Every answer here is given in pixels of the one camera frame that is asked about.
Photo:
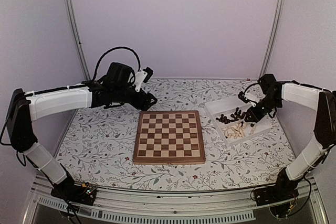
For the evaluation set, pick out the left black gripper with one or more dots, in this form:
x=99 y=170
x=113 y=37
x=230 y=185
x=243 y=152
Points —
x=145 y=105

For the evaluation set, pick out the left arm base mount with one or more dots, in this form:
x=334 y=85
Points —
x=67 y=190

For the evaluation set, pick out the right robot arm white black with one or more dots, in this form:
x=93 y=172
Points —
x=320 y=106

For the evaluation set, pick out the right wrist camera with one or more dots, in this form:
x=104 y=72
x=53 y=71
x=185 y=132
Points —
x=242 y=97

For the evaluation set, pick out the white divided tray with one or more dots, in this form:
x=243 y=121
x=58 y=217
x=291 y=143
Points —
x=226 y=106

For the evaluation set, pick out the aluminium frame post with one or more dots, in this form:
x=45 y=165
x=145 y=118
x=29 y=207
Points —
x=272 y=37
x=77 y=40

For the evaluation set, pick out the wooden chess board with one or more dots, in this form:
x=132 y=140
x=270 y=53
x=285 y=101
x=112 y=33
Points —
x=169 y=138

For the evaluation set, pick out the right aluminium frame post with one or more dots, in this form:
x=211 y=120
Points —
x=272 y=37

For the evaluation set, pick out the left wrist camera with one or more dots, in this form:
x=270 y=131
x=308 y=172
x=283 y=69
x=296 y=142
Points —
x=142 y=76

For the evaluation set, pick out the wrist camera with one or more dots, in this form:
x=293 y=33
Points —
x=242 y=97
x=142 y=76

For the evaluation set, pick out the left aluminium frame post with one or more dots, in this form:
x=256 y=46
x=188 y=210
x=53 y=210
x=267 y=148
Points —
x=77 y=40

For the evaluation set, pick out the white piece in right slot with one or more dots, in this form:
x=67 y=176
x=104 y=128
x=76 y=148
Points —
x=252 y=128

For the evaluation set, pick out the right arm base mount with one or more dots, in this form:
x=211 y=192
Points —
x=283 y=193

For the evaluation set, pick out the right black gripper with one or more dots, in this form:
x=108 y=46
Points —
x=255 y=116

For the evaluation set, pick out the pile of white chess pieces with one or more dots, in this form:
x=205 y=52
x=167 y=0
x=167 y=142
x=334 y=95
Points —
x=234 y=131

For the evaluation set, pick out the front aluminium rail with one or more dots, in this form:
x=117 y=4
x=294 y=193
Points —
x=134 y=206

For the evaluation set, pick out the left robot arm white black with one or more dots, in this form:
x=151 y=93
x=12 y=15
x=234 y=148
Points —
x=26 y=107

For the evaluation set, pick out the pile of dark chess pieces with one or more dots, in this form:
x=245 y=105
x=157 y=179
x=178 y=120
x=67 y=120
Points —
x=237 y=115

